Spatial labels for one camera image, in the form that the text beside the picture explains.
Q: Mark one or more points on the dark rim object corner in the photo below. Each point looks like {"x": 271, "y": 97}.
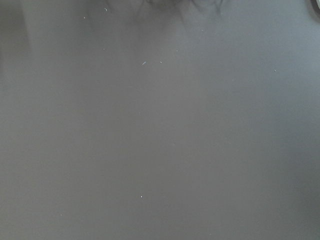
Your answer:
{"x": 315, "y": 7}

